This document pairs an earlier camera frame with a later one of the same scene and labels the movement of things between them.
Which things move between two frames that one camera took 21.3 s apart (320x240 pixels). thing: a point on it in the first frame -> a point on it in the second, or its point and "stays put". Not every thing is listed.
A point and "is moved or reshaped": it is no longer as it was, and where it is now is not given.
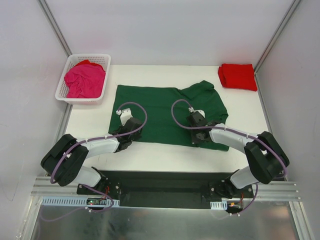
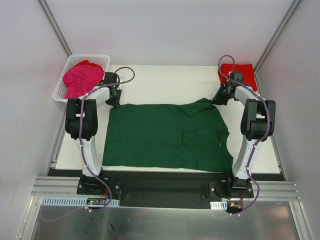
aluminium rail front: x=44 y=186 stays put
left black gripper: x=135 y=124 -> x=114 y=97
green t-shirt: x=154 y=106 is moved or reshaped
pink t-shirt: x=84 y=79 stays put
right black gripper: x=196 y=119 -> x=220 y=95
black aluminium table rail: x=169 y=189 stays put
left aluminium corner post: x=45 y=9 stays put
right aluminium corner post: x=290 y=10 stays put
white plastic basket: x=103 y=59 stays put
